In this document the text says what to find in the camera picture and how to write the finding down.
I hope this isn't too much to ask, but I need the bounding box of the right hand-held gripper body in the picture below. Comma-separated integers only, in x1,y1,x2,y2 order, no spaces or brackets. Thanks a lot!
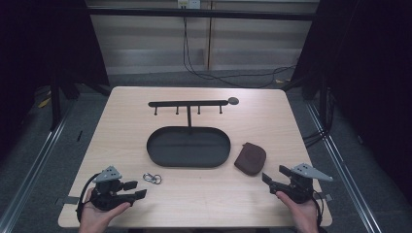
269,162,334,205

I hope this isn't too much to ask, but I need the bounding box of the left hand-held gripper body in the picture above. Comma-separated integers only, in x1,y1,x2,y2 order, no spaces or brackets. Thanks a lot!
89,165,136,212

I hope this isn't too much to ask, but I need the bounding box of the silver carabiner key clip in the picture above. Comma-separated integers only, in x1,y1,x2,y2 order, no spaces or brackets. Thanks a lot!
142,172,162,185

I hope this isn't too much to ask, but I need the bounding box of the brown leather pouch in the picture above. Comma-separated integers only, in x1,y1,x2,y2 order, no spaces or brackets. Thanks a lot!
233,142,267,177

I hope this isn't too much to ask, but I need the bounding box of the black key rack with tray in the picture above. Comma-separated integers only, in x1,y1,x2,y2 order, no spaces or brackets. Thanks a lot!
146,96,241,169

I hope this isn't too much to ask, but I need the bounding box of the person's right hand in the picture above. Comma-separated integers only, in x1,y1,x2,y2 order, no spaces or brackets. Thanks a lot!
275,190,321,233

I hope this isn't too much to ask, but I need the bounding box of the person's left hand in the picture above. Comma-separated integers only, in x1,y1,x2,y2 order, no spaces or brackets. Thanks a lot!
78,188,132,233

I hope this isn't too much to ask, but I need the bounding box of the grey tape strip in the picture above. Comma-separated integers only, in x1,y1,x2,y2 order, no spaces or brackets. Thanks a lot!
54,195,81,206
313,191,334,202

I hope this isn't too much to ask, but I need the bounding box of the black metal stand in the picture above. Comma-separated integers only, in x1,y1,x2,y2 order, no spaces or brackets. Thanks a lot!
49,74,81,132
302,76,332,137

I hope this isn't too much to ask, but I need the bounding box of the yellow floor tape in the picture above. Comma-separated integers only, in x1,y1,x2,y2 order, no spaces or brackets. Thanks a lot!
37,96,52,109

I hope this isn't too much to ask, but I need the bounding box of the black curtain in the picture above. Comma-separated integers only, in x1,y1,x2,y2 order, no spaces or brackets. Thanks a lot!
291,0,412,202
0,0,110,159

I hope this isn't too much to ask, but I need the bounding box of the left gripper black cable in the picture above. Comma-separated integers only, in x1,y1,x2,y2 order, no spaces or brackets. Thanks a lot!
76,173,100,224

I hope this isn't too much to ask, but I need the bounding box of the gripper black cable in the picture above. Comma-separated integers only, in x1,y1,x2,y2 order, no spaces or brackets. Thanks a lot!
76,173,100,224
311,189,326,229

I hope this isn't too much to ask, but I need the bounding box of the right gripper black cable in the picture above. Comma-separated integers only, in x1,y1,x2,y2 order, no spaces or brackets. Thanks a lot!
311,189,326,229

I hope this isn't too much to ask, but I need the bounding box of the bundle of black floor cables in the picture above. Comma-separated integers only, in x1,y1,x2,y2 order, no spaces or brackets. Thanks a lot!
302,128,329,149

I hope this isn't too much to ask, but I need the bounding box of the aluminium floor rail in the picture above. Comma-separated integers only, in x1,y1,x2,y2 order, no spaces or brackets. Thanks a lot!
305,101,384,233
0,105,76,233

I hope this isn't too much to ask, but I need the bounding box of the long black wall cable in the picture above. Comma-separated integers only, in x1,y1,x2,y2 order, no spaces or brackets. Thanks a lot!
182,16,296,89

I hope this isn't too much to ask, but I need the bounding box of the black horizontal frame bar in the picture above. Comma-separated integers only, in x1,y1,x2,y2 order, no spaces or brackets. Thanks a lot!
86,8,319,22

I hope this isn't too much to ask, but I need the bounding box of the white wall outlet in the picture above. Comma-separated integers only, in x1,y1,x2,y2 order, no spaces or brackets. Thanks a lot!
177,0,202,10

